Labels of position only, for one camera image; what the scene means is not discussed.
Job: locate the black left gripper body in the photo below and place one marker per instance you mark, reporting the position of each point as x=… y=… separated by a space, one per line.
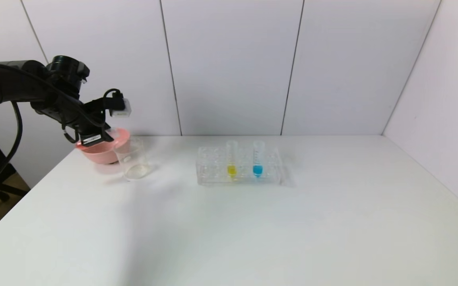
x=92 y=139

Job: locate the clear glass beaker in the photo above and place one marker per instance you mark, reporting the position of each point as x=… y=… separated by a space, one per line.
x=135 y=169

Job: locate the clear acrylic test tube rack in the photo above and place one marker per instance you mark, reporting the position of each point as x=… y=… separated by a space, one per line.
x=245 y=179

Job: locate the clear plastic test tube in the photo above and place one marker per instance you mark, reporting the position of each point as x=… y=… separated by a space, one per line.
x=231 y=170

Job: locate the pink plastic bowl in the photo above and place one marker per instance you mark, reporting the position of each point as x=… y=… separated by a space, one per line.
x=101 y=155

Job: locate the test tube with blue liquid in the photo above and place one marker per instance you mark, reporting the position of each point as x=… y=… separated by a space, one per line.
x=257 y=170

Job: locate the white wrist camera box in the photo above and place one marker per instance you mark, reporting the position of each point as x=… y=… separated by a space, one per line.
x=121 y=109

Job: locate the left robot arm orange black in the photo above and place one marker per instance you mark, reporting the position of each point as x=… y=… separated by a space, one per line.
x=10 y=81

